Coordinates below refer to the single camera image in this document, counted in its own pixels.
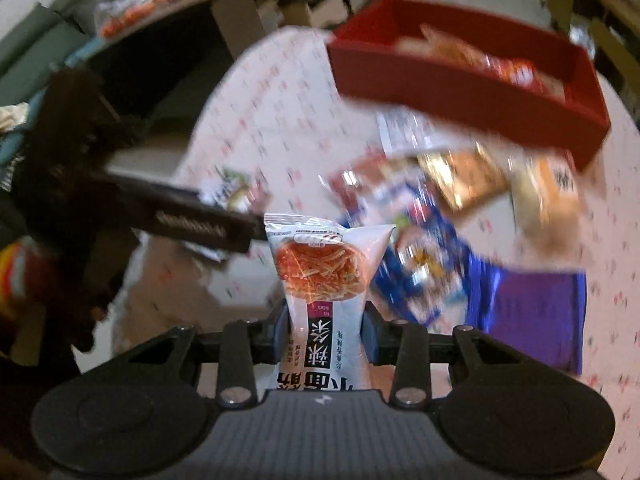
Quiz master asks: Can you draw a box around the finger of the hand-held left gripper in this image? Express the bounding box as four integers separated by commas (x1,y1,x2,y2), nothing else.
107,170,266,254

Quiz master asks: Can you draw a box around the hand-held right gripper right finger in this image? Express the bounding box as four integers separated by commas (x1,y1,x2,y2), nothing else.
360,302,566,408

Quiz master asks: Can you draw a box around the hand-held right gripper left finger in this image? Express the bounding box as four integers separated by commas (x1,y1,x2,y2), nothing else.
95,305,293,407

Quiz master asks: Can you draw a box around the white noodle-print snack packet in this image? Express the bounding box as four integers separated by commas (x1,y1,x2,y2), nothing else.
263,213,396,392

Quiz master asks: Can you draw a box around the purple blue snack packet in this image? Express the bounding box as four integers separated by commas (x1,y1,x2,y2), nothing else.
465,260,588,376

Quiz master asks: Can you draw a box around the clear white snack packet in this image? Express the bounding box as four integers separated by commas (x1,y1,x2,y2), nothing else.
375,107,451,153

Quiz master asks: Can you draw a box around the beige snack packet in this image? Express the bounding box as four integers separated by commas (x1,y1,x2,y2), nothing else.
510,155,586,256

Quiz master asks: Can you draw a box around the red cardboard box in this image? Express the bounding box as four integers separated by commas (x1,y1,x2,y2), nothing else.
326,0,612,171

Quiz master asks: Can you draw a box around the plastic bag of snacks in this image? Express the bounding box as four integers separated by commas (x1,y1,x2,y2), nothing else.
95,0,193,38

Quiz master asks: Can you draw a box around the green white snack packet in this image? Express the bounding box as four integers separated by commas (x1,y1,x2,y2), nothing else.
200,167,261,213

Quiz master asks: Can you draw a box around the blue printed snack packet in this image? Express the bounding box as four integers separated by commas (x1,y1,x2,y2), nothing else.
372,185,501,326

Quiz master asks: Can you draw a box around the orange yellow cloth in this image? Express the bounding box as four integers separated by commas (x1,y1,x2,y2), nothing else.
0,240,48,323

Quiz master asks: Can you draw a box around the cherry printed tablecloth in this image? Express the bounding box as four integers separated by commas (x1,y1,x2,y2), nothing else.
107,27,640,480

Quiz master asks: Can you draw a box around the red white snack packet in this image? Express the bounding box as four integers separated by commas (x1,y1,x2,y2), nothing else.
327,155,426,216

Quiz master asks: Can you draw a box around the golden brown snack packet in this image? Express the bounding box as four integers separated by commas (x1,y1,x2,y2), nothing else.
417,147,511,213

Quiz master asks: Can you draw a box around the orange snack packet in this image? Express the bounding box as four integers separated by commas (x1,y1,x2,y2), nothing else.
420,25,501,73

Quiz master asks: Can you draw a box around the pink white snack packet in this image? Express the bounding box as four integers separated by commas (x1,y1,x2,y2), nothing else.
530,72,568,103

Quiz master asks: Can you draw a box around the silver foil bag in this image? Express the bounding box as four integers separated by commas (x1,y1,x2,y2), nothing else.
567,17,598,56

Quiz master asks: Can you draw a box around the wooden chair frame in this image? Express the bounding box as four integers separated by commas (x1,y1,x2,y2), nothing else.
547,0,640,91

